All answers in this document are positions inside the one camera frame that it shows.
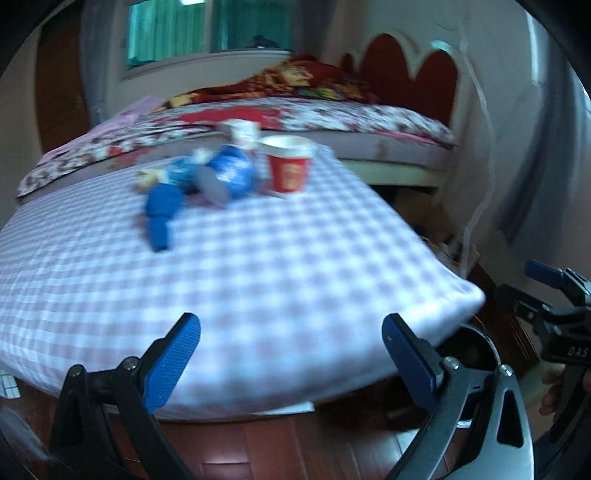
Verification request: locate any blue patterned paper cup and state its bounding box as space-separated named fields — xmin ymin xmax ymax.
xmin=159 ymin=156 xmax=201 ymax=194

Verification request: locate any blue white paper cup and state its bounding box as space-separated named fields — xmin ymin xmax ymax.
xmin=195 ymin=145 xmax=256 ymax=208

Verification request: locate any red paper cup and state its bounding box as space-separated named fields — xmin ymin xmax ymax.
xmin=259 ymin=135 xmax=315 ymax=195

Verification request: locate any window with green curtain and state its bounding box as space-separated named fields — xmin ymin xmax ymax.
xmin=125 ymin=0 xmax=293 ymax=70

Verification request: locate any red patterned blanket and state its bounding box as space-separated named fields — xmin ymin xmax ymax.
xmin=153 ymin=55 xmax=379 ymax=113

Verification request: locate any grey curtain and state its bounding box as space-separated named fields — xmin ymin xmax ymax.
xmin=79 ymin=1 xmax=126 ymax=127

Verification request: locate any dark blue plastic bag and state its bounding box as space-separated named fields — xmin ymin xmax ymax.
xmin=144 ymin=183 xmax=184 ymax=252

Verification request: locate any beige paper ball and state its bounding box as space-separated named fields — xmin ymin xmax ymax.
xmin=136 ymin=168 xmax=168 ymax=191

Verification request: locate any pink checkered tablecloth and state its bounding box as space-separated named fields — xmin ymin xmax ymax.
xmin=1 ymin=146 xmax=485 ymax=420

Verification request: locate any brown wooden door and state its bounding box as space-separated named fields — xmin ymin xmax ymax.
xmin=35 ymin=10 xmax=90 ymax=153

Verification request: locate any black trash bin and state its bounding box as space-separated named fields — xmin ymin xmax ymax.
xmin=436 ymin=324 xmax=501 ymax=371

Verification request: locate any bed with floral quilt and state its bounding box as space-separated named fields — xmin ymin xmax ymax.
xmin=16 ymin=97 xmax=456 ymax=200

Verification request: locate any red heart-shaped headboard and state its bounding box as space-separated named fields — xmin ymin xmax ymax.
xmin=339 ymin=33 xmax=460 ymax=127

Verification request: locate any grey hanging cloth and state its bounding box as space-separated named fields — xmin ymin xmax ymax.
xmin=496 ymin=17 xmax=588 ymax=248

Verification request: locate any person's right hand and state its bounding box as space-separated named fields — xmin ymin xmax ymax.
xmin=539 ymin=364 xmax=566 ymax=416

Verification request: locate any pink folded sheet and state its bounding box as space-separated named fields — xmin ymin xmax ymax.
xmin=37 ymin=95 xmax=164 ymax=166

